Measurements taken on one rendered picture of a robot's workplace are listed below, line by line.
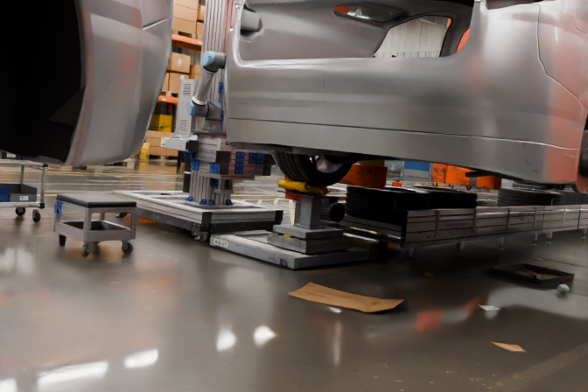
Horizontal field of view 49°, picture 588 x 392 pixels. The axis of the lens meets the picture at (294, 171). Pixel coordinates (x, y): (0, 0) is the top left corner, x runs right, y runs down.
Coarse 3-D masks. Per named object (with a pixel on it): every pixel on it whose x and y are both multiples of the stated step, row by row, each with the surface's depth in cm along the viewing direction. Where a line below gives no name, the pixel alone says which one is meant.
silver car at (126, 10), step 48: (0, 0) 123; (48, 0) 118; (96, 0) 113; (144, 0) 126; (0, 48) 130; (48, 48) 123; (96, 48) 115; (144, 48) 129; (0, 96) 131; (48, 96) 124; (96, 96) 117; (144, 96) 134; (0, 144) 131; (48, 144) 122; (96, 144) 120
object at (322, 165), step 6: (312, 156) 450; (312, 162) 453; (318, 162) 460; (324, 162) 457; (318, 168) 451; (324, 168) 449; (330, 168) 446; (336, 168) 444; (324, 174) 432; (330, 174) 436
